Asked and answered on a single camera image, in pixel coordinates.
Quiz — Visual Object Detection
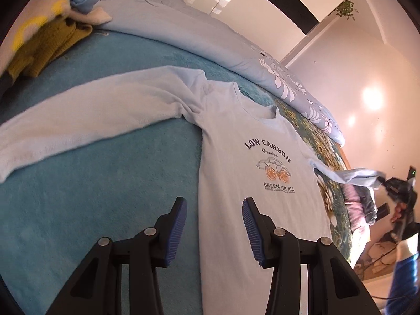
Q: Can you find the cream and yellow printed cloth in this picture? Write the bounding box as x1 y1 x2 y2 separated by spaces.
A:
0 0 73 73

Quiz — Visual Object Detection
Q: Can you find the light blue floral duvet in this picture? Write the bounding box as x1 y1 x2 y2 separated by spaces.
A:
49 0 347 146

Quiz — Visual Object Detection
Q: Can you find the person's right forearm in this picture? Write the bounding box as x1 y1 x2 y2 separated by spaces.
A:
385 233 420 315

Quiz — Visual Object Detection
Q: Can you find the wooden bed frame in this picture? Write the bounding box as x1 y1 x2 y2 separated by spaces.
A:
339 146 352 173

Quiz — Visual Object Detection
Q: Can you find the hanging green plant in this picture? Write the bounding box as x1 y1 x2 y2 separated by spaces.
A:
335 0 358 20

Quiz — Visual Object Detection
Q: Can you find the person's right hand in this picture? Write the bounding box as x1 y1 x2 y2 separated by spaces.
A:
391 203 407 224

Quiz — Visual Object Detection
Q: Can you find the teal floral blanket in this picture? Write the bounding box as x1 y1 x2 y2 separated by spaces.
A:
0 28 368 315

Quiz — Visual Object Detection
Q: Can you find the mustard yellow knit garment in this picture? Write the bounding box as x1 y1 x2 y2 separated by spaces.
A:
7 18 94 77

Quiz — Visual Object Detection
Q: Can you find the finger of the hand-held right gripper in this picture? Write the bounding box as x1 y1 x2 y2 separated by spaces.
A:
376 172 399 197

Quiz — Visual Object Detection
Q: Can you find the light blue long-sleeve shirt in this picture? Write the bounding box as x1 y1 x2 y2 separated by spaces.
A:
0 66 384 315

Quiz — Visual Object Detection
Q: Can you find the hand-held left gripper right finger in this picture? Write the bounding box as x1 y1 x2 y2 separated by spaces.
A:
242 197 381 315

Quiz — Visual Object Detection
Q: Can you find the glossy sliding wardrobe door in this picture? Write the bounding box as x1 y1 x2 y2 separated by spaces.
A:
171 0 356 68

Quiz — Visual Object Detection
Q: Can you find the black cable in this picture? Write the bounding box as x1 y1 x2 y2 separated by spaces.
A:
356 246 399 271

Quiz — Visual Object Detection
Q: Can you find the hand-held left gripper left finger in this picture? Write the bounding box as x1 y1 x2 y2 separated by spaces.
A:
46 197 188 315

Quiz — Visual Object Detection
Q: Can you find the pink folded garment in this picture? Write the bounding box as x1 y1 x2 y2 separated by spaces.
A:
343 184 365 230

